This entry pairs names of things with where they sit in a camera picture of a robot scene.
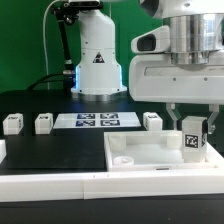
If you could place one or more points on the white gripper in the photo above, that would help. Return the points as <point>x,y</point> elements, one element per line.
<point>153,78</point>

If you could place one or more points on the white square tabletop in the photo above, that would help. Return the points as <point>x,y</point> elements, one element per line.
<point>148,150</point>

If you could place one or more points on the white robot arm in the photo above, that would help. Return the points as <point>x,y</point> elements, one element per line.
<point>182,61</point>

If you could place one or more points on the white right fence bar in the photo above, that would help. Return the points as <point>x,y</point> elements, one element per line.
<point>213,157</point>

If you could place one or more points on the white fence bar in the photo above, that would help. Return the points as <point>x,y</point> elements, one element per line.
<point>16,188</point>
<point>213,157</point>

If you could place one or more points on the white sheet with tags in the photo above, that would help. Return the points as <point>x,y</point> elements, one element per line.
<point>96,120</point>

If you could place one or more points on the white left fence block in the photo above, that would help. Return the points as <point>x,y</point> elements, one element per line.
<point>3,152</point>

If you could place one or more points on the white front fence bar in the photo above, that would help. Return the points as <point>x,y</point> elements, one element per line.
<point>16,188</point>

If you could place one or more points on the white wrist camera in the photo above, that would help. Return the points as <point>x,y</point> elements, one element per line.
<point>155,41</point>

